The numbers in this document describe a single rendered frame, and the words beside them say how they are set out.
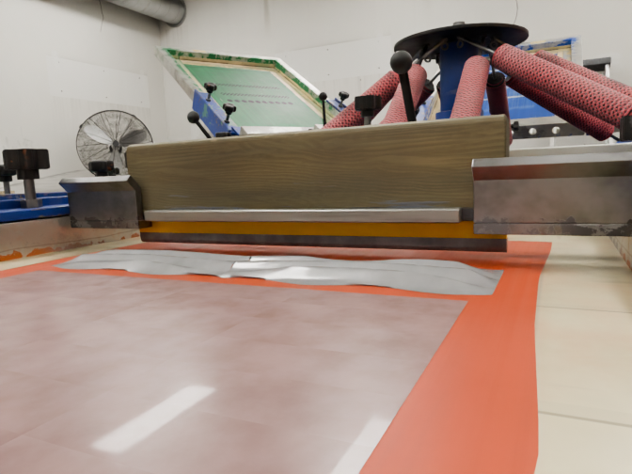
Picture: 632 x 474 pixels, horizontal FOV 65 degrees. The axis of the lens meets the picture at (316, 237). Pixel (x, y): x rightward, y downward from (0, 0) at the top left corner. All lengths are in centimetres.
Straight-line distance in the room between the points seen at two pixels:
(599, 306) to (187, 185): 35
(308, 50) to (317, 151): 474
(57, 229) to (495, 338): 46
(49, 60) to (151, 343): 497
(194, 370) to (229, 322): 6
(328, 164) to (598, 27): 427
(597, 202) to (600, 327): 13
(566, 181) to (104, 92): 527
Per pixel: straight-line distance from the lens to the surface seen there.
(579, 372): 20
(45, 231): 57
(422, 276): 31
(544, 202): 36
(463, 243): 40
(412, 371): 18
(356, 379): 18
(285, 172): 43
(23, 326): 29
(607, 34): 462
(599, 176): 36
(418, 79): 107
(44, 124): 502
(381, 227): 41
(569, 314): 26
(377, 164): 40
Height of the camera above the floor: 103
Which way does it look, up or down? 8 degrees down
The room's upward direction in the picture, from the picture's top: 2 degrees counter-clockwise
